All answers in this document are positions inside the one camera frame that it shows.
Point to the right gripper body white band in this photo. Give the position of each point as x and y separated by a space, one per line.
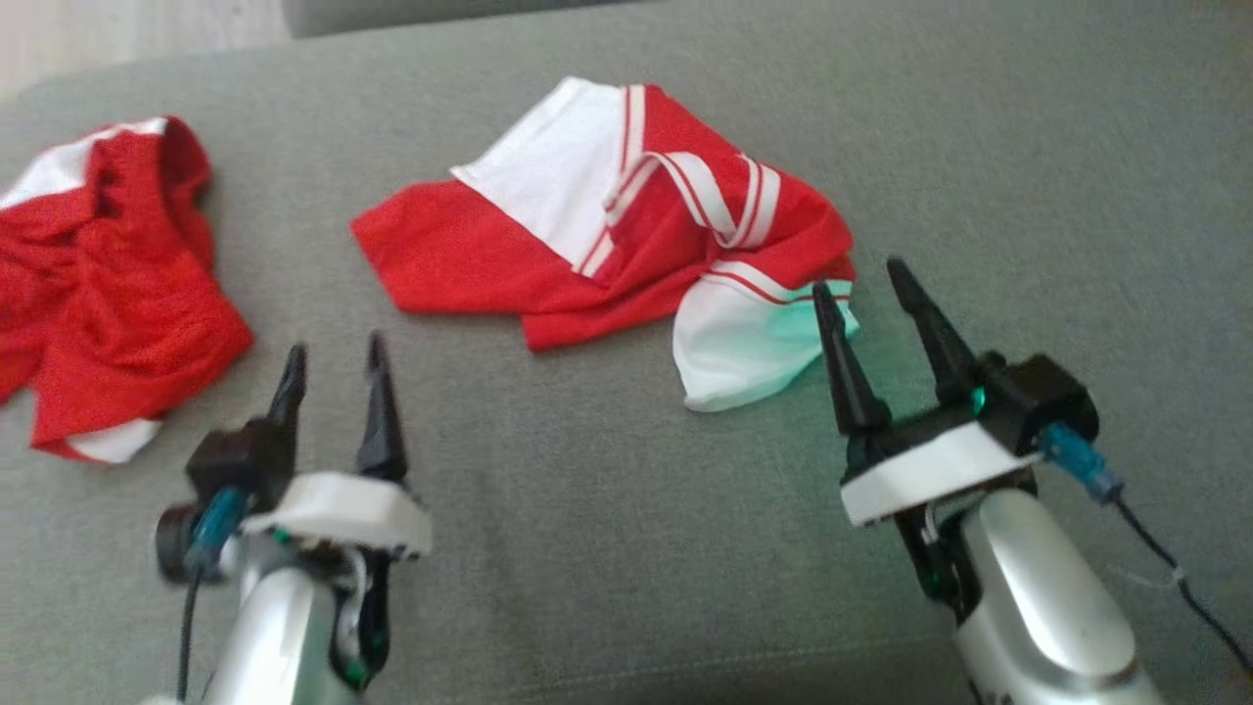
930 470

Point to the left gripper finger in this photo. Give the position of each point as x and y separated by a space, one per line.
289 401
382 431

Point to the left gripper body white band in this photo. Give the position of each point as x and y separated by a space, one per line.
343 509

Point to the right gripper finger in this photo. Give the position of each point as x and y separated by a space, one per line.
940 348
854 382

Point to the red mesh shorts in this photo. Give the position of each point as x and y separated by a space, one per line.
127 313

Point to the red white printed jersey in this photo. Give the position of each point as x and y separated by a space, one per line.
548 176

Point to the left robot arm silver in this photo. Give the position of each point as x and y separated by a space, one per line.
274 636

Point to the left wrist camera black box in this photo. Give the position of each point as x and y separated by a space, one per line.
235 460

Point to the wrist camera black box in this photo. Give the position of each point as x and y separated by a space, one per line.
235 460
1038 397

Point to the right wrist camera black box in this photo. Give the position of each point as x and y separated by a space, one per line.
1038 397

